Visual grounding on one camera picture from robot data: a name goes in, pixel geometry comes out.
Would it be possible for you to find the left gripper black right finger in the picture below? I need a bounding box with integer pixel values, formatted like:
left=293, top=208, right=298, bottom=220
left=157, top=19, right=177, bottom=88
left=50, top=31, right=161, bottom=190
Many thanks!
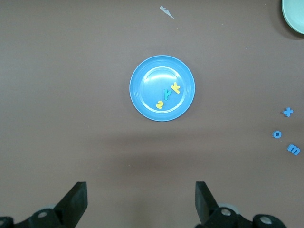
left=194, top=181, right=285, bottom=228

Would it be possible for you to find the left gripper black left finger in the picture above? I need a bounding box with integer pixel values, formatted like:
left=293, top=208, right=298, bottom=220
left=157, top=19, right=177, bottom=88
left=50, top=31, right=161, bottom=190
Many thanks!
left=0, top=181, right=88, bottom=228

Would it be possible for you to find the blue foam letter m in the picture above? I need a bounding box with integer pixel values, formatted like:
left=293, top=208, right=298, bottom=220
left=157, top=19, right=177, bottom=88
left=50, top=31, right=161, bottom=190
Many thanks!
left=286, top=143, right=301, bottom=156

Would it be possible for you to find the brown table cover sheet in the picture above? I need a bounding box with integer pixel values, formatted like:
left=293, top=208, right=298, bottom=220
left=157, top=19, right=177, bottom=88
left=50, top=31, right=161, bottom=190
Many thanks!
left=0, top=0, right=304, bottom=228

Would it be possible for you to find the blue round plate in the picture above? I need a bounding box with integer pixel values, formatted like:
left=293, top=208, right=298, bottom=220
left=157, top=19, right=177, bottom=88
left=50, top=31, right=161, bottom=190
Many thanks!
left=129, top=55, right=196, bottom=123

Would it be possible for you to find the small white paper scrap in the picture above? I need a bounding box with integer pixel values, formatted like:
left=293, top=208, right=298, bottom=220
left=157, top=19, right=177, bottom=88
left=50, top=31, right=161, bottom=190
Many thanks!
left=159, top=5, right=176, bottom=19

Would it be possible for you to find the pale green round plate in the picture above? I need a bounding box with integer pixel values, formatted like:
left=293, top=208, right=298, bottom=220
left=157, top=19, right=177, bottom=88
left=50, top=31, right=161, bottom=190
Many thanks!
left=281, top=0, right=304, bottom=35

